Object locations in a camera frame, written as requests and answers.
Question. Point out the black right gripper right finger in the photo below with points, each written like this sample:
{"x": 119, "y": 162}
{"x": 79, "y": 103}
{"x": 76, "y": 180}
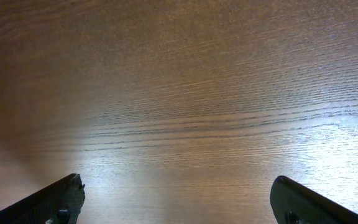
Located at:
{"x": 294, "y": 203}

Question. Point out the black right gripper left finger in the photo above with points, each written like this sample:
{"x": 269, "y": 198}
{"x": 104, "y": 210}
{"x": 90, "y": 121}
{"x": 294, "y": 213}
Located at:
{"x": 60, "y": 202}

